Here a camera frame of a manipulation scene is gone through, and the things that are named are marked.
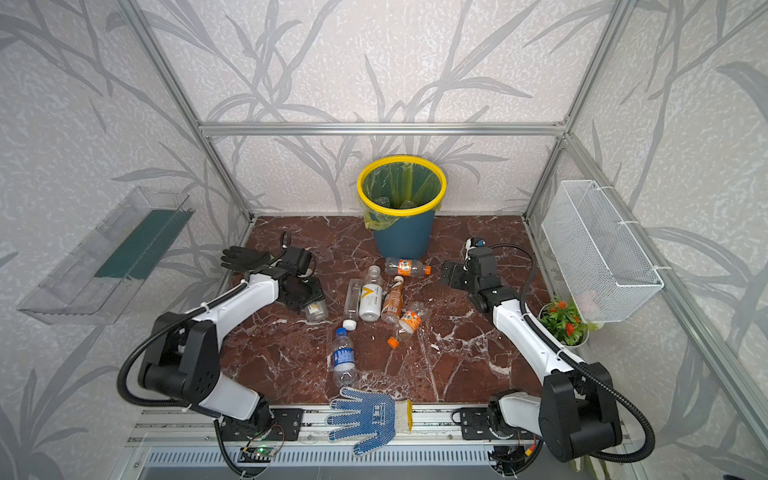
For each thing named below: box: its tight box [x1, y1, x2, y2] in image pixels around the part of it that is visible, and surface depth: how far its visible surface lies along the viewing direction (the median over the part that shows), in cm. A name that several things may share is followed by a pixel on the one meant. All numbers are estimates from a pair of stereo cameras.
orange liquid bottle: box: [381, 275, 404, 324], surface depth 92 cm
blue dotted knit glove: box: [326, 387, 396, 456], surface depth 75 cm
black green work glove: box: [221, 246, 270, 273], surface depth 108 cm
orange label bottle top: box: [384, 257, 433, 277], surface depth 103 cm
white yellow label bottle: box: [359, 265, 383, 322], surface depth 92 cm
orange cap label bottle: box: [387, 301, 429, 349], surface depth 89 cm
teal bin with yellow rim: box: [357, 155, 447, 259], surface depth 100 cm
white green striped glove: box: [570, 455, 625, 480], surface depth 68 cm
